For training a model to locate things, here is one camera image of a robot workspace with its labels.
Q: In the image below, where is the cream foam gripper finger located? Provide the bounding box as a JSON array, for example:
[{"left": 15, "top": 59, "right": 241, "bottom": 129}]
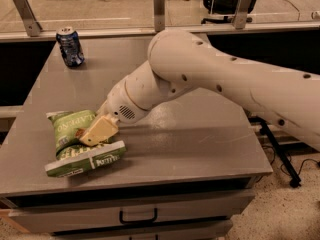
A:
[{"left": 80, "top": 114, "right": 118, "bottom": 146}]

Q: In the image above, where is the green jalapeno chip bag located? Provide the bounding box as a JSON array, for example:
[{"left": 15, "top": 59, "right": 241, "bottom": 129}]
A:
[{"left": 45, "top": 110, "right": 126, "bottom": 178}]

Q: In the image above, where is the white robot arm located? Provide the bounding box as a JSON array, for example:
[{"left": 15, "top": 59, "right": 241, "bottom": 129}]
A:
[{"left": 80, "top": 30, "right": 320, "bottom": 150}]

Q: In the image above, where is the blue soda can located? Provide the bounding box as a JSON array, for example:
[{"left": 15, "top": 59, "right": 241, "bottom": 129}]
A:
[{"left": 56, "top": 26, "right": 85, "bottom": 68}]

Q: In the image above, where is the upper grey drawer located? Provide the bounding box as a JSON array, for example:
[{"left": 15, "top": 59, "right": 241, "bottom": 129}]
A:
[{"left": 9, "top": 189, "right": 254, "bottom": 233}]

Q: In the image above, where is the grey drawer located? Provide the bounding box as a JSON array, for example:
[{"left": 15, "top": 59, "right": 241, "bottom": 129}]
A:
[
  {"left": 52, "top": 220, "right": 233, "bottom": 240},
  {"left": 9, "top": 189, "right": 254, "bottom": 233}
]

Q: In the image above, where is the lower grey drawer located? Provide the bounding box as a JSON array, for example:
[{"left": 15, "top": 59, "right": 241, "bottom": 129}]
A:
[{"left": 52, "top": 220, "right": 233, "bottom": 240}]

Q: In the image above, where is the black office chair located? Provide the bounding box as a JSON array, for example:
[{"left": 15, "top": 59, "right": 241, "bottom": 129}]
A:
[{"left": 201, "top": 0, "right": 239, "bottom": 24}]

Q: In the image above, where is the black metal stand leg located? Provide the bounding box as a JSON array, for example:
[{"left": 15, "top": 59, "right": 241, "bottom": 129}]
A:
[{"left": 259, "top": 120, "right": 301, "bottom": 188}]

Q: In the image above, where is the black drawer handle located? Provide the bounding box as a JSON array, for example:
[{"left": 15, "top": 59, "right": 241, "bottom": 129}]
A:
[{"left": 118, "top": 208, "right": 158, "bottom": 225}]

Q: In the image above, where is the left metal bracket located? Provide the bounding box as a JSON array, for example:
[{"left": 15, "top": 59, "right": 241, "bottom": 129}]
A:
[{"left": 13, "top": 0, "right": 42, "bottom": 37}]

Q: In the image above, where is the metal bracket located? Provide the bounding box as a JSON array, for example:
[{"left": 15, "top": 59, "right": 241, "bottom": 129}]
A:
[
  {"left": 232, "top": 0, "right": 252, "bottom": 29},
  {"left": 153, "top": 0, "right": 165, "bottom": 32},
  {"left": 13, "top": 0, "right": 42, "bottom": 37}
]

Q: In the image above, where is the middle metal bracket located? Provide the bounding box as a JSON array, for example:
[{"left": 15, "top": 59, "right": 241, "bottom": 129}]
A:
[{"left": 153, "top": 0, "right": 165, "bottom": 32}]

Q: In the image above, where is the black floor cable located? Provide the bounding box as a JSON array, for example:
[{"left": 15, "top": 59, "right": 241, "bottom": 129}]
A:
[{"left": 261, "top": 145, "right": 320, "bottom": 178}]

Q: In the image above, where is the right metal bracket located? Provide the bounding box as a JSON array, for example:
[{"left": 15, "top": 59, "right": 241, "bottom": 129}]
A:
[{"left": 232, "top": 0, "right": 252, "bottom": 29}]

